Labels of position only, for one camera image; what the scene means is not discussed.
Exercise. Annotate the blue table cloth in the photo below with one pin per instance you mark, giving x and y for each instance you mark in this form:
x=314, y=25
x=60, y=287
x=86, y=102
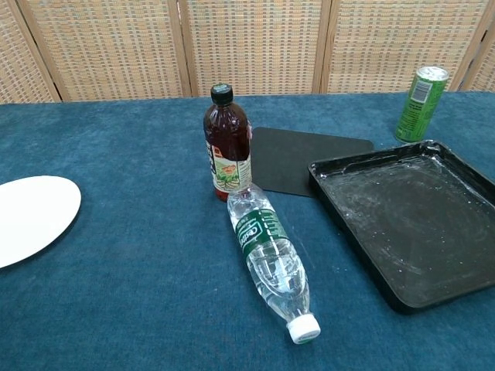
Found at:
x=116, y=154

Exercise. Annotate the black square tray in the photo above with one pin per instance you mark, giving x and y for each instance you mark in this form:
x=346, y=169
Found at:
x=406, y=224

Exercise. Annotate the green drink can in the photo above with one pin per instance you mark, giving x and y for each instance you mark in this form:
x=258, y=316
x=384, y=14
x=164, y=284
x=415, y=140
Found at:
x=419, y=108

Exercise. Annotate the clear water bottle green label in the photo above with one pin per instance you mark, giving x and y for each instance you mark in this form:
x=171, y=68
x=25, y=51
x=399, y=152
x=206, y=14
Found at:
x=270, y=251

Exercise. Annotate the brown tea bottle black cap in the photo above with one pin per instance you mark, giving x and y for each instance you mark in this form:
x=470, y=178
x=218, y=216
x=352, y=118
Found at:
x=226, y=131

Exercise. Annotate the white round paper plate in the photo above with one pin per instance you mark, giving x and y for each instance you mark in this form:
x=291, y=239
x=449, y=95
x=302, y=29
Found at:
x=31, y=220

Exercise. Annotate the black rectangular mat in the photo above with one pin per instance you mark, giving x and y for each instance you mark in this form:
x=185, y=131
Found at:
x=286, y=162

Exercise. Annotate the woven wooden folding screen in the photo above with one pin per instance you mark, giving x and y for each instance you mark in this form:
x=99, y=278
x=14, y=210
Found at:
x=251, y=46

